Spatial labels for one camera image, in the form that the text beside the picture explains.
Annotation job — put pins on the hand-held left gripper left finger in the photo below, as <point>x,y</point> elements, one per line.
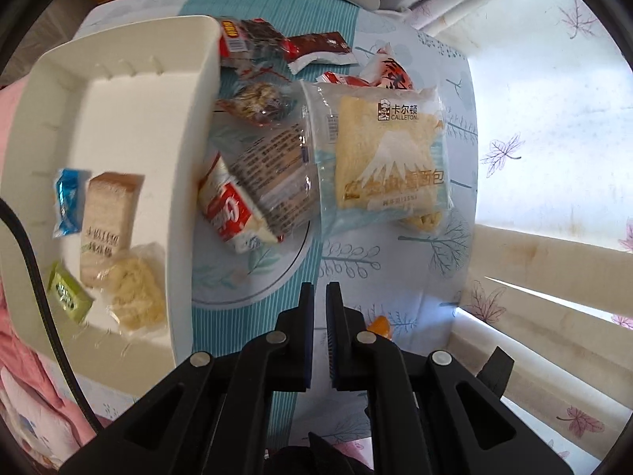
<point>306,336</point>

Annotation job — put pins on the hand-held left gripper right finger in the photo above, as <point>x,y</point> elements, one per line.
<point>335,346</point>

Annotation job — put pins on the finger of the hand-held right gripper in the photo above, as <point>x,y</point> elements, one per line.
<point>497,373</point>

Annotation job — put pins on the clear labelled bread packet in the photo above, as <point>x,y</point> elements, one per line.
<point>277,168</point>

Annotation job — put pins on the flossy bun clear packet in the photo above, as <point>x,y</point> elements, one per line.
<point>136,292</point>

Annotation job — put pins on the mountain print bread packet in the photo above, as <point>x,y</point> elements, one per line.
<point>385,158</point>

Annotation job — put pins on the beige cake slice packet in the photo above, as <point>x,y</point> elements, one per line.
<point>109,217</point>

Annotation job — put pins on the walnut date clear packet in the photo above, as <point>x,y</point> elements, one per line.
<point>257,101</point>

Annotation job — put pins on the green candy packet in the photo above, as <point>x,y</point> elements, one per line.
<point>69,294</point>

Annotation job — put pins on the blue candy packet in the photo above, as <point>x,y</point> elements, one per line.
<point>69,198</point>

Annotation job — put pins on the tiger print orange packet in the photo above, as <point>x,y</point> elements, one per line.
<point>390,72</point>

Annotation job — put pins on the white plastic storage bin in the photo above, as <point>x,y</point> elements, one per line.
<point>123,123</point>

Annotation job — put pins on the dark dates red-ended packet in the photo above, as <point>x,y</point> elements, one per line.
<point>257,39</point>

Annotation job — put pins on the orange white snack packet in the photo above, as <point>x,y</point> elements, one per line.
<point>380,327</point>

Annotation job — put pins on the crumbly cake packet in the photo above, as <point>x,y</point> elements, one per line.
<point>425,222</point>

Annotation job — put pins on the small red white packet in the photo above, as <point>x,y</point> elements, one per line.
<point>341,79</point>

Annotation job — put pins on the leaf print white curtain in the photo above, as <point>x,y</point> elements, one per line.
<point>544,109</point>

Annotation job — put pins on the floral quilt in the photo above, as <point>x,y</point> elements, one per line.
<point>34,425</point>

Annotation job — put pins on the pink blanket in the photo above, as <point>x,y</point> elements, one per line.
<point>20,351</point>

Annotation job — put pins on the dark red snack packet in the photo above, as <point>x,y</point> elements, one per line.
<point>316,44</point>

